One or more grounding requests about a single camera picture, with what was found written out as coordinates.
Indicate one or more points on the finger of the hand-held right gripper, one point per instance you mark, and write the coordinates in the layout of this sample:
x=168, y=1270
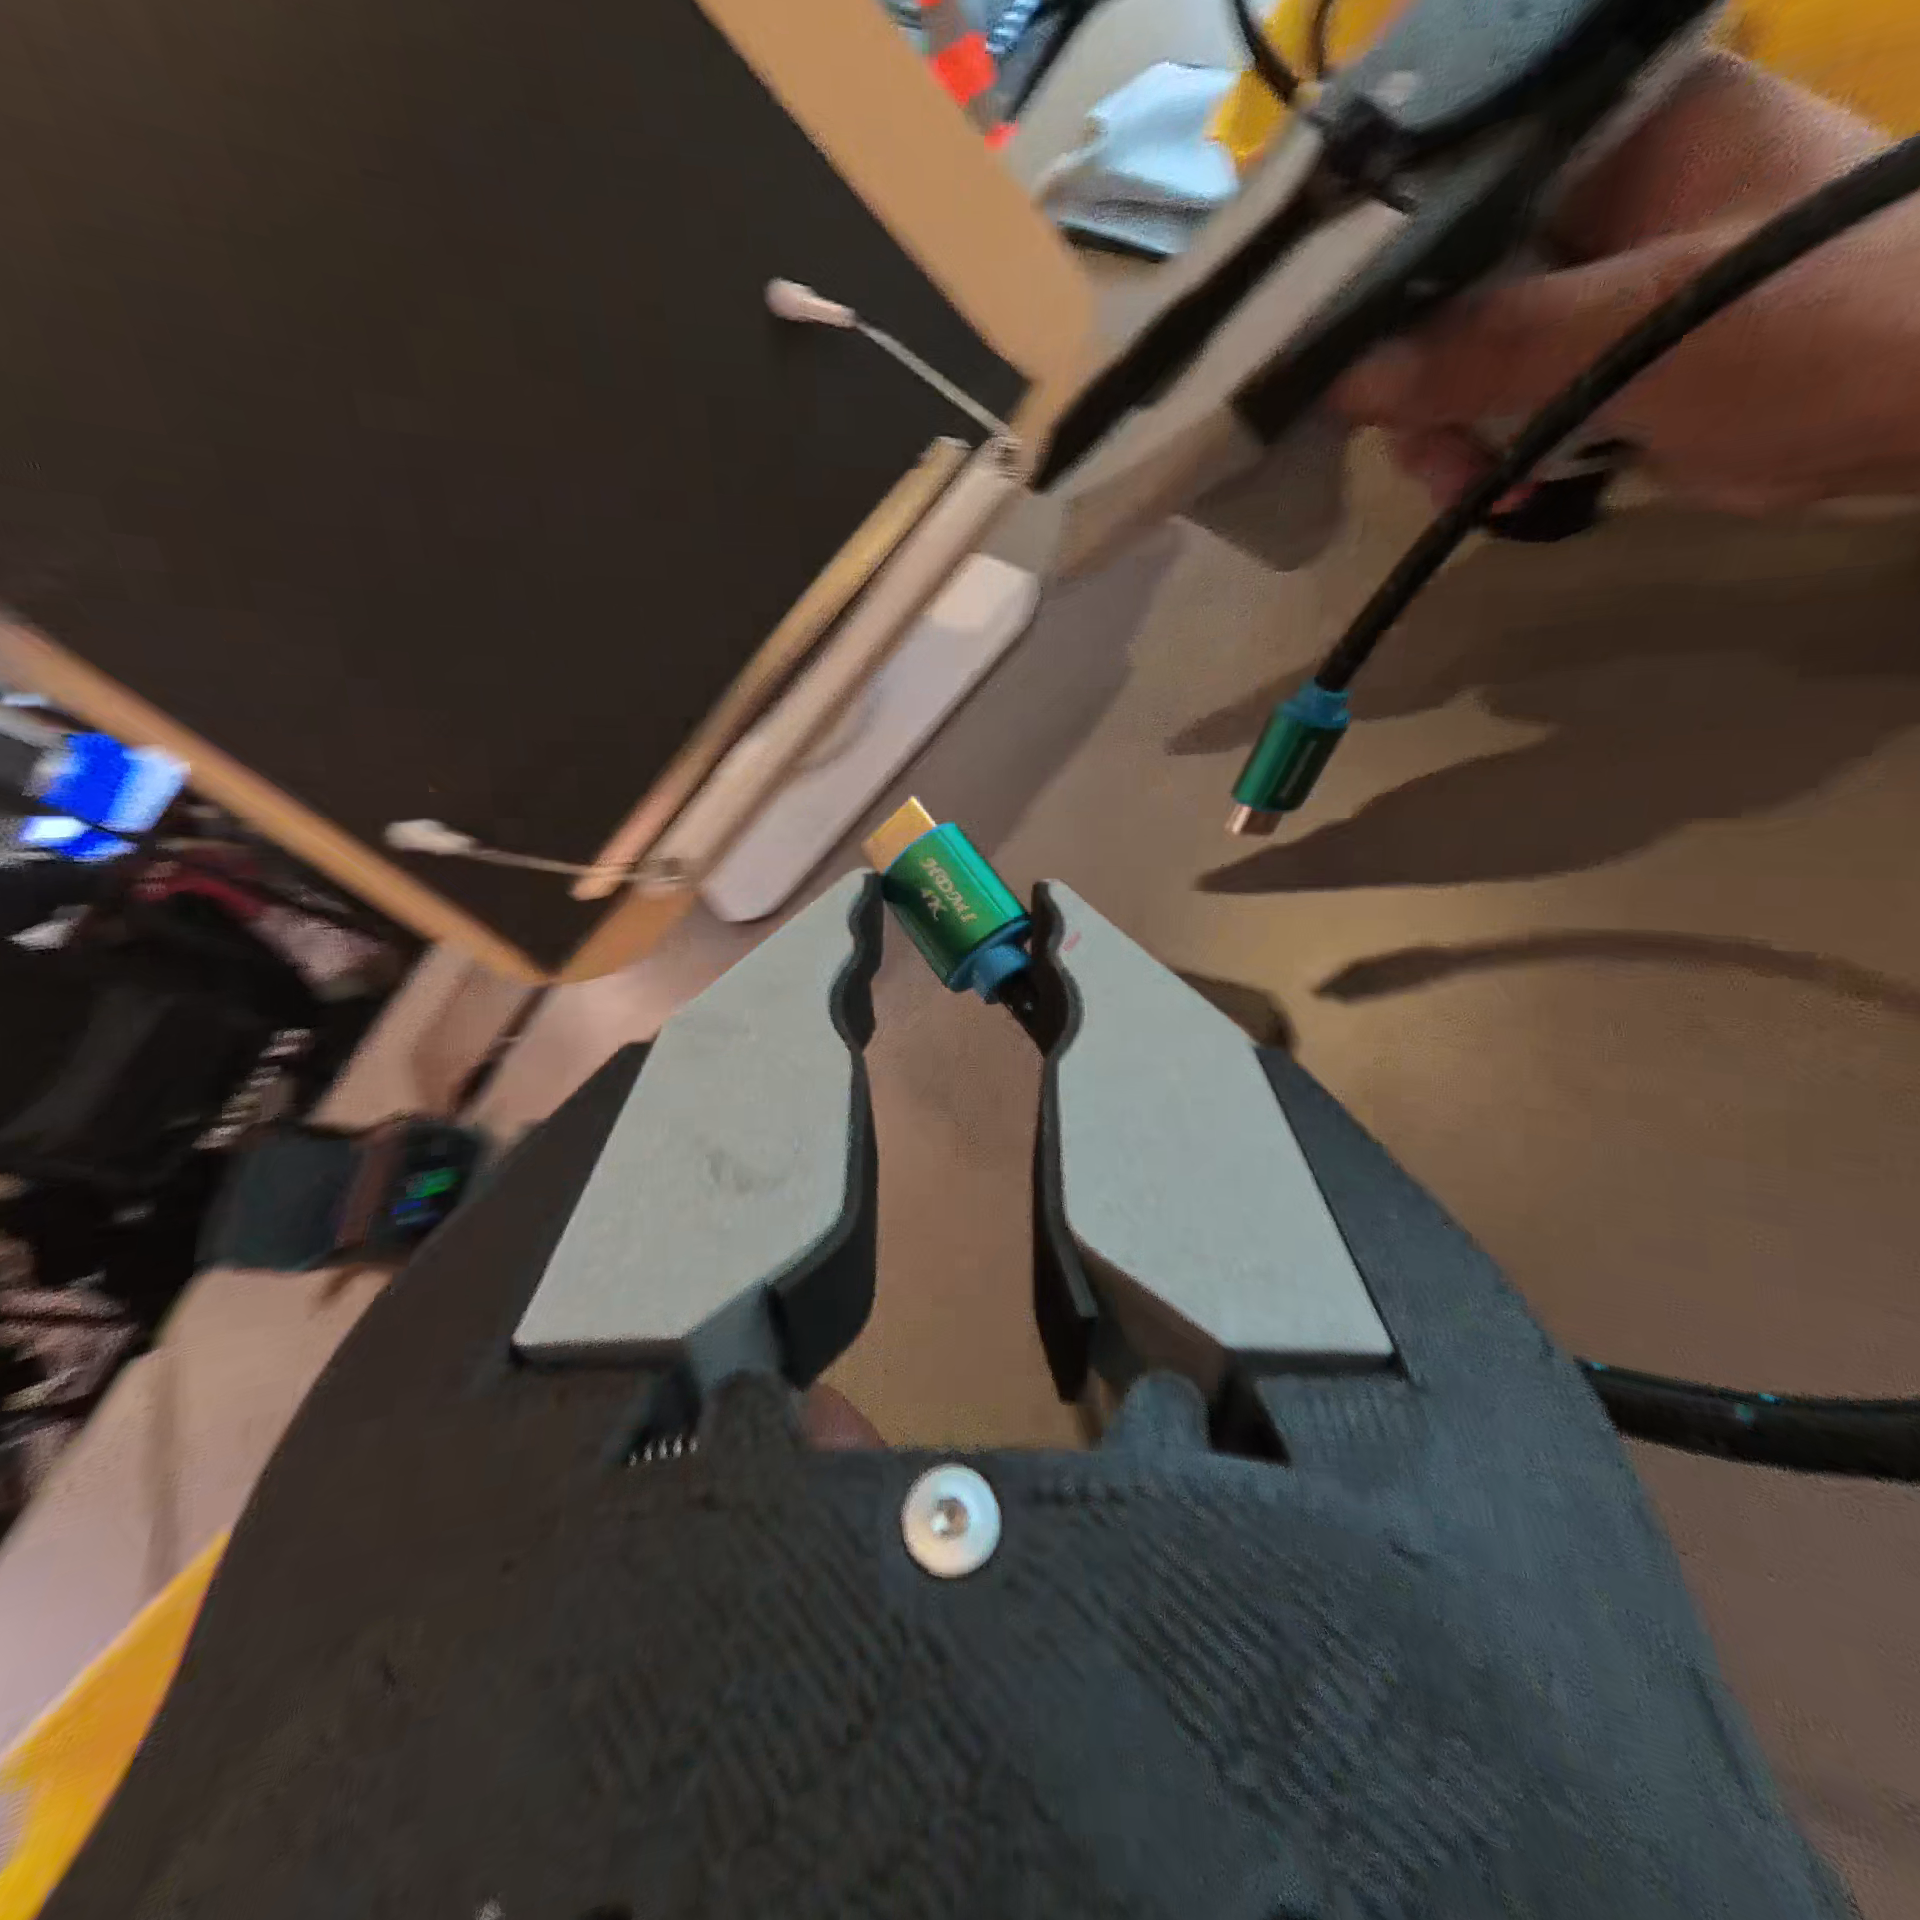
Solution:
x=1153, y=494
x=1200, y=318

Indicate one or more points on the white plastic bag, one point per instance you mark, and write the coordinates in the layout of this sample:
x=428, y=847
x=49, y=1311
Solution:
x=1137, y=168

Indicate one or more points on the white monitor stand base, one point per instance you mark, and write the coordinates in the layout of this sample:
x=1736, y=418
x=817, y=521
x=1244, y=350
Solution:
x=900, y=704

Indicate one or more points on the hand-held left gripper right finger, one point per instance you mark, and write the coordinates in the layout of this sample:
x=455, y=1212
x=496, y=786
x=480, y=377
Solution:
x=1200, y=1195

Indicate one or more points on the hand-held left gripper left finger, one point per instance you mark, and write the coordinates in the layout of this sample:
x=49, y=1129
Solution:
x=723, y=1189

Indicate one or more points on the person's right hand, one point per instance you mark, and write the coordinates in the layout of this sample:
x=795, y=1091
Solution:
x=1773, y=389

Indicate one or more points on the black monitor with tan frame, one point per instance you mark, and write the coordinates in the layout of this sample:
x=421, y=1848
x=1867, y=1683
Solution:
x=375, y=377

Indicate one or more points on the black bag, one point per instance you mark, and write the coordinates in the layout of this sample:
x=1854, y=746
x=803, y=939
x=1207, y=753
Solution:
x=149, y=1053

